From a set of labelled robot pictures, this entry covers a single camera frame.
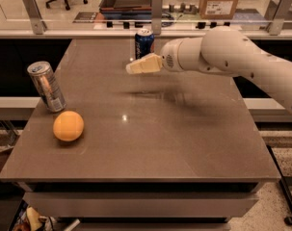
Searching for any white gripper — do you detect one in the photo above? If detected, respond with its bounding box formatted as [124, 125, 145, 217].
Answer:
[125, 38, 183, 74]

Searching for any blue pepsi can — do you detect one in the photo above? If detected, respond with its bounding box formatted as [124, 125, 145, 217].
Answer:
[135, 28, 154, 59]

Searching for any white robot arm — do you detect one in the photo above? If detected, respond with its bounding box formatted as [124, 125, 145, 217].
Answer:
[126, 26, 292, 115]

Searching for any silver energy drink can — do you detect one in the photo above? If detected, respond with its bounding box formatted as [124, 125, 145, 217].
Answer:
[27, 61, 66, 113]

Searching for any cardboard box with label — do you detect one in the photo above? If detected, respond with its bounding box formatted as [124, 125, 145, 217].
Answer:
[199, 0, 239, 19]

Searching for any orange fruit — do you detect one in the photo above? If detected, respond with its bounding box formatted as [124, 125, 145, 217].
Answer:
[53, 111, 84, 141]

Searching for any middle metal railing post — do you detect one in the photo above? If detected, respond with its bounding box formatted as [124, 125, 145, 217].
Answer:
[151, 0, 163, 35]

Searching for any metal railing post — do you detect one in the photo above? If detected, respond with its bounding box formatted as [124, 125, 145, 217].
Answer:
[151, 0, 163, 35]
[267, 0, 292, 36]
[22, 0, 46, 35]

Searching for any left metal railing post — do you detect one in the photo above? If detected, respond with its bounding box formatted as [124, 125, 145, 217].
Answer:
[22, 0, 46, 35]

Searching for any right metal railing post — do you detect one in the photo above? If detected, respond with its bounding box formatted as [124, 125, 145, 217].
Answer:
[267, 0, 292, 36]

